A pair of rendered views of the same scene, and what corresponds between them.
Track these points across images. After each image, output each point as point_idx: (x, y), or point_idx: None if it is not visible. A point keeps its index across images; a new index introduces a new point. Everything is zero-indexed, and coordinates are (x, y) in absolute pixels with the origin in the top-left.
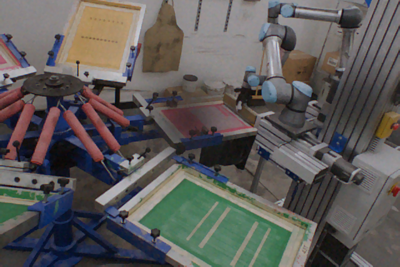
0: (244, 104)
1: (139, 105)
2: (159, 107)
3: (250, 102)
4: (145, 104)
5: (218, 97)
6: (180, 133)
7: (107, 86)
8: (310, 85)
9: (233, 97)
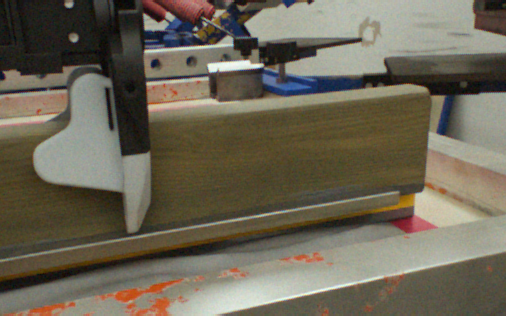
0: (101, 137)
1: (189, 64)
2: (233, 102)
3: None
4: (162, 49)
5: (453, 165)
6: (3, 123)
7: (389, 74)
8: None
9: (285, 100)
